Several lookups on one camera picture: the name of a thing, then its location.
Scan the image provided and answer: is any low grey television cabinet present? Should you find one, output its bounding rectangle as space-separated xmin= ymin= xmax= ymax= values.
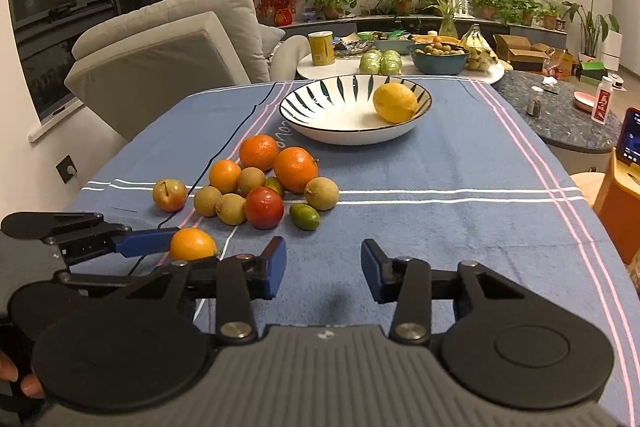
xmin=280 ymin=13 xmax=568 ymax=40

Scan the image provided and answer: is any cardboard box with red bag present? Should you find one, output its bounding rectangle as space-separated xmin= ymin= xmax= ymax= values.
xmin=542 ymin=48 xmax=575 ymax=81

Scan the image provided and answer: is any blue striped tablecloth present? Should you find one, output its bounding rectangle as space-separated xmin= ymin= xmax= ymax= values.
xmin=47 ymin=74 xmax=640 ymax=427

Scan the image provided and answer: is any small orange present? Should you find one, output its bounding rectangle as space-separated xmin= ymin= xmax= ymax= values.
xmin=208 ymin=159 xmax=243 ymax=194
xmin=169 ymin=228 xmax=219 ymax=263

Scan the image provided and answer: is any open cardboard box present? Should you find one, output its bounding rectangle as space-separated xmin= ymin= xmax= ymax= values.
xmin=493 ymin=34 xmax=551 ymax=72

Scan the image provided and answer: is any white air purifier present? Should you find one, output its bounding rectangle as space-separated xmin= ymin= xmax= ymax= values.
xmin=602 ymin=29 xmax=624 ymax=70

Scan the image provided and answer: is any green box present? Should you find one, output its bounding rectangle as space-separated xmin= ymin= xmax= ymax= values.
xmin=575 ymin=62 xmax=609 ymax=86

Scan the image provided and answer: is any orange wooden stand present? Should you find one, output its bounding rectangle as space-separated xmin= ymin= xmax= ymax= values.
xmin=592 ymin=147 xmax=640 ymax=265

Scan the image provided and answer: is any white blue striped bowl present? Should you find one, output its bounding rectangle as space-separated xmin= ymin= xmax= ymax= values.
xmin=278 ymin=75 xmax=433 ymax=146

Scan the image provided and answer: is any person's left hand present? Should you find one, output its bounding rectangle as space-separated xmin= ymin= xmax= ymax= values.
xmin=0 ymin=349 xmax=47 ymax=401

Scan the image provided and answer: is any small green citrus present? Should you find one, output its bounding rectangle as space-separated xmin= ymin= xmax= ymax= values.
xmin=289 ymin=203 xmax=321 ymax=233

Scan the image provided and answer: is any yellow red small apple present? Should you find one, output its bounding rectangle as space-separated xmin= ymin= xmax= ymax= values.
xmin=152 ymin=178 xmax=188 ymax=213

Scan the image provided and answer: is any dark marble table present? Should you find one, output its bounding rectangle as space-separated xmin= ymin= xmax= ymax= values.
xmin=492 ymin=69 xmax=626 ymax=154

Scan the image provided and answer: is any tall leafy floor plant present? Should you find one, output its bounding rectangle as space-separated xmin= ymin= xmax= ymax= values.
xmin=562 ymin=0 xmax=621 ymax=62

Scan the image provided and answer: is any white round table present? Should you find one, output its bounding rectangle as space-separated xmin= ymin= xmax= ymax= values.
xmin=296 ymin=49 xmax=506 ymax=84

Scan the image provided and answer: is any beige sofa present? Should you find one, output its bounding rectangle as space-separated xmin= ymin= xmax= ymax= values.
xmin=65 ymin=0 xmax=312 ymax=142

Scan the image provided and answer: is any wall socket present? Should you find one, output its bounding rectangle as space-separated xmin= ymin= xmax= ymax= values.
xmin=56 ymin=154 xmax=78 ymax=184

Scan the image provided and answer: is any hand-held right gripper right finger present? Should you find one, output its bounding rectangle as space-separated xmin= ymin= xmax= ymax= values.
xmin=361 ymin=238 xmax=553 ymax=344

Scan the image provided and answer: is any yellow can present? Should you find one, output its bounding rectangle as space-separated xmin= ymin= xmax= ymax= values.
xmin=307 ymin=31 xmax=336 ymax=66

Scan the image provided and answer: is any green apple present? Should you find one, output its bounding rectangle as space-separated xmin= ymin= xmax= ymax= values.
xmin=359 ymin=52 xmax=382 ymax=76
xmin=381 ymin=51 xmax=403 ymax=76

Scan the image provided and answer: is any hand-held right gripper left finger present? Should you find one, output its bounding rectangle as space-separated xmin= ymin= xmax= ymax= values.
xmin=119 ymin=236 xmax=288 ymax=342

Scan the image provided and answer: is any teal bowl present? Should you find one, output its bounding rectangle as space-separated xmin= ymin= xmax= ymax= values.
xmin=409 ymin=44 xmax=471 ymax=76

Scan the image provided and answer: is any spider plant in glass vase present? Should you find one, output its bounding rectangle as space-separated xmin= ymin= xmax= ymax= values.
xmin=425 ymin=0 xmax=468 ymax=40

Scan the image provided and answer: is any pile of snack wrappers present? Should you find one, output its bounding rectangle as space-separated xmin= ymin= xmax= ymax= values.
xmin=334 ymin=33 xmax=375 ymax=58

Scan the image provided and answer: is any white bottle red label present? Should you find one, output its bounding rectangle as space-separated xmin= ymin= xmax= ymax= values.
xmin=591 ymin=76 xmax=615 ymax=125

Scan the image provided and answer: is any red plum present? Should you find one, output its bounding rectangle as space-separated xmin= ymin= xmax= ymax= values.
xmin=244 ymin=186 xmax=285 ymax=230

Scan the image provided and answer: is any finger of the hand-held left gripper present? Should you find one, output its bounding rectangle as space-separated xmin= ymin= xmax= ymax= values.
xmin=52 ymin=264 xmax=168 ymax=290
xmin=0 ymin=212 xmax=174 ymax=265

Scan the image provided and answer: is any smartphone with lit screen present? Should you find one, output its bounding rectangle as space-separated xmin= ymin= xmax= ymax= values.
xmin=616 ymin=107 xmax=640 ymax=168

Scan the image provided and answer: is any tan round fruit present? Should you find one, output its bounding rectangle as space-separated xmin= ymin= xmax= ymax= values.
xmin=236 ymin=167 xmax=267 ymax=196
xmin=215 ymin=193 xmax=247 ymax=226
xmin=304 ymin=177 xmax=340 ymax=211
xmin=193 ymin=185 xmax=223 ymax=218

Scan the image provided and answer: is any bunch of bananas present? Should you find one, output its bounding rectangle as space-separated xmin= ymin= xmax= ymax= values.
xmin=460 ymin=24 xmax=503 ymax=70

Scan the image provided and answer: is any pile of longans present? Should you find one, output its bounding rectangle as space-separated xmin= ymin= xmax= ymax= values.
xmin=415 ymin=42 xmax=466 ymax=56

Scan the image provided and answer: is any large orange mandarin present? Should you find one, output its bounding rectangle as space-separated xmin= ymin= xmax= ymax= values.
xmin=273 ymin=147 xmax=320 ymax=194
xmin=239 ymin=134 xmax=280 ymax=172

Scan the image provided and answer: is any grey sofa cushion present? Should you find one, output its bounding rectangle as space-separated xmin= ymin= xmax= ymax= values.
xmin=65 ymin=12 xmax=251 ymax=142

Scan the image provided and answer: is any yellow lemon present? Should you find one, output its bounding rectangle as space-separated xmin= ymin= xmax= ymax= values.
xmin=372 ymin=83 xmax=419 ymax=124

